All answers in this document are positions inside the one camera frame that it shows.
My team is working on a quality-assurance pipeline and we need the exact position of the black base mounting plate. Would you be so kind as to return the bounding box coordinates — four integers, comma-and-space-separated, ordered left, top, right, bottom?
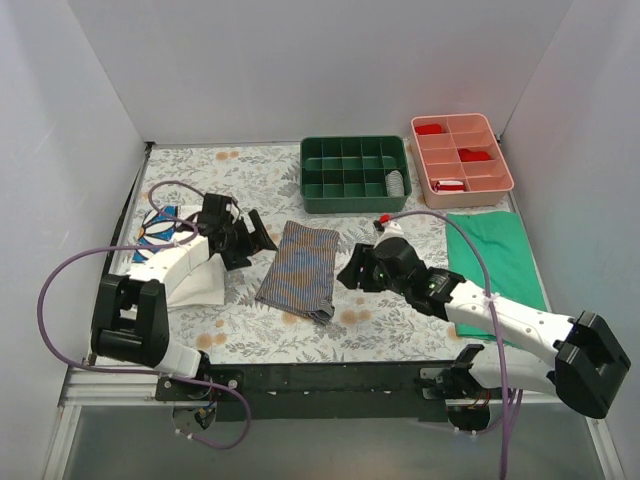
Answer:
157, 362, 516, 424

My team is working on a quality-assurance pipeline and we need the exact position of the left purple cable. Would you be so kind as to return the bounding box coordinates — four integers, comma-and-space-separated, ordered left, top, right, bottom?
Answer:
37, 180, 252, 450

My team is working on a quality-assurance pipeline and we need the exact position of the red rolled cloth middle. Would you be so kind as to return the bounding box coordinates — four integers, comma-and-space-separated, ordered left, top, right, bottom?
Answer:
457, 148, 493, 163

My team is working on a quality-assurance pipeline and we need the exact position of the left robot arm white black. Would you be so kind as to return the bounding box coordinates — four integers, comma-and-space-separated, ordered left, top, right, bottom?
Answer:
91, 194, 277, 400

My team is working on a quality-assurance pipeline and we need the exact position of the green folded cloth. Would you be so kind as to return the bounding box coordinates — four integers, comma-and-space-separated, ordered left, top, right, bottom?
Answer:
444, 210, 551, 342

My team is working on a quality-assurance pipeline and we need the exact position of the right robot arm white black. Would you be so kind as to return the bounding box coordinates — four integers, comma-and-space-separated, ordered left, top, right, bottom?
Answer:
337, 219, 631, 419

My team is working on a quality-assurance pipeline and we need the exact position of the white cloth with blue flower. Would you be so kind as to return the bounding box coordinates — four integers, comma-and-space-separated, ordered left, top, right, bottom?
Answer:
127, 205, 226, 308

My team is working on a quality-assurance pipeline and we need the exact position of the purple cable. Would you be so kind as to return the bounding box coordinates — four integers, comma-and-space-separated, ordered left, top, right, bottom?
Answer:
37, 180, 252, 450
377, 209, 524, 480

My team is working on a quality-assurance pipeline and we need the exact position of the aluminium frame rail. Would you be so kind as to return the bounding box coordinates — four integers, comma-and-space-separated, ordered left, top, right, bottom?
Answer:
44, 367, 625, 479

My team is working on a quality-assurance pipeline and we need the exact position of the pink divided organizer tray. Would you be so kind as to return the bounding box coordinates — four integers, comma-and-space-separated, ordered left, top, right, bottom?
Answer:
410, 113, 514, 209

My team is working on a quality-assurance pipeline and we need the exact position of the floral patterned table mat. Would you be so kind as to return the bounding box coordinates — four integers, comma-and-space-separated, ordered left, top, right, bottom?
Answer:
124, 144, 466, 364

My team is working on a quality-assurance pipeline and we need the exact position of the dark green divided organizer tray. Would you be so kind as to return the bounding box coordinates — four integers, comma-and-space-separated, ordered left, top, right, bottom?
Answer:
300, 136, 412, 214

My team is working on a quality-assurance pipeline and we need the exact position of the red white rolled cloth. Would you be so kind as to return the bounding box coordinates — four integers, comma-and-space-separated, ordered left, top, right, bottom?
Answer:
432, 179, 466, 193

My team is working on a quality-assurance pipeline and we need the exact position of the rolled grey striped underwear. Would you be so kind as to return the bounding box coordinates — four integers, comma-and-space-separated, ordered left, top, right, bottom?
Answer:
385, 170, 405, 198

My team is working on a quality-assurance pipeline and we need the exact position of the grey striped underwear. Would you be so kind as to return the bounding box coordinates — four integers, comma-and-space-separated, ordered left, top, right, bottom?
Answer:
255, 221, 340, 325
385, 170, 405, 198

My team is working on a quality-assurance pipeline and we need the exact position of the red rolled cloth top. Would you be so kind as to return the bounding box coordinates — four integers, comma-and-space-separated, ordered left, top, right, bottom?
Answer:
414, 123, 445, 136

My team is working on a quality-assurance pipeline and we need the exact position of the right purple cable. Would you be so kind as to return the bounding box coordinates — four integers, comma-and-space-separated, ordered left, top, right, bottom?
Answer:
377, 209, 524, 480

